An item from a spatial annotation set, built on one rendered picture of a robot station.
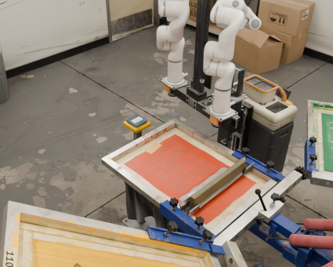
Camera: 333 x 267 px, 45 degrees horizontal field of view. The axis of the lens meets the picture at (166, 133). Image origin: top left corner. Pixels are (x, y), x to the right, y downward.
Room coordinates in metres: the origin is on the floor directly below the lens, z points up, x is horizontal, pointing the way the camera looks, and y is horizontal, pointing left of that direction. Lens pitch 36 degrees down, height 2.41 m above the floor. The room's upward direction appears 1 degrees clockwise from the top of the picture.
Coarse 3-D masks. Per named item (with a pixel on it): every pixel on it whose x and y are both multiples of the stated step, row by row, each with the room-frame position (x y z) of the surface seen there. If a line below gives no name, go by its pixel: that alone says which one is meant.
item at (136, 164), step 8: (144, 152) 1.80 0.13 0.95; (136, 160) 1.73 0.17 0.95; (144, 160) 1.73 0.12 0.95; (152, 160) 1.73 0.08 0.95; (136, 168) 1.65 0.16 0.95; (144, 176) 1.59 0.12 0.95; (152, 176) 1.59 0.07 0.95; (152, 184) 1.53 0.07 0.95; (160, 184) 1.53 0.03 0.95; (168, 192) 1.47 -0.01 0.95; (176, 192) 1.47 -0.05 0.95; (184, 192) 1.47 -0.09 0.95; (216, 200) 1.42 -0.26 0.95; (224, 200) 1.42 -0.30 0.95; (200, 208) 1.36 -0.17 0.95; (208, 208) 1.36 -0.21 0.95; (216, 208) 1.37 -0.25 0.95; (224, 208) 1.37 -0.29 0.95; (208, 216) 1.31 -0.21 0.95; (216, 216) 1.31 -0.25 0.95
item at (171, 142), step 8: (176, 136) 1.96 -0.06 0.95; (168, 144) 1.88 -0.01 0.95; (176, 144) 1.88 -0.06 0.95; (184, 144) 1.88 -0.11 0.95; (160, 152) 1.80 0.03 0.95; (200, 152) 1.80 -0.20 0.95; (208, 160) 1.73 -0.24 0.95; (216, 160) 1.73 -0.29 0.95; (208, 176) 1.60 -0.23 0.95; (232, 184) 1.54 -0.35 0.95; (240, 184) 1.54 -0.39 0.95; (248, 184) 1.54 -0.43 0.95; (224, 192) 1.48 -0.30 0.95; (232, 192) 1.48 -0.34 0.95; (240, 192) 1.48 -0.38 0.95; (232, 200) 1.42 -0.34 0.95
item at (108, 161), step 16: (160, 128) 1.99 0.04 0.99; (192, 128) 1.99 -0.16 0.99; (128, 144) 1.83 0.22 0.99; (144, 144) 1.87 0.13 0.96; (208, 144) 1.86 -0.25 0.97; (112, 160) 1.70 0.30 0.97; (128, 176) 1.55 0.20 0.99; (144, 192) 1.44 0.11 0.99; (240, 208) 1.33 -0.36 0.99; (224, 224) 1.23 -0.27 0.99
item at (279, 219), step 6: (276, 216) 1.24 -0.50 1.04; (282, 216) 1.24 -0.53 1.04; (264, 222) 1.24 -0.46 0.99; (270, 222) 1.22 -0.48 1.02; (276, 222) 1.20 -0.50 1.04; (282, 222) 1.20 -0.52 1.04; (288, 222) 1.20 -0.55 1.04; (294, 222) 1.20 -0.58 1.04; (282, 228) 1.18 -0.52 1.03; (288, 228) 1.17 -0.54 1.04; (294, 228) 1.17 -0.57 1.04; (282, 234) 1.17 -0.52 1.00; (288, 234) 1.16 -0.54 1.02
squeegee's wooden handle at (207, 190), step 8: (240, 160) 1.61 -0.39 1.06; (232, 168) 1.54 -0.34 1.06; (240, 168) 1.58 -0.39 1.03; (224, 176) 1.48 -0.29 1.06; (232, 176) 1.53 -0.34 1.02; (208, 184) 1.42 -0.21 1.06; (216, 184) 1.44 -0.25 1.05; (224, 184) 1.49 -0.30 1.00; (200, 192) 1.37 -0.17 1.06; (208, 192) 1.40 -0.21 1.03; (192, 200) 1.33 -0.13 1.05; (200, 200) 1.36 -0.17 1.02
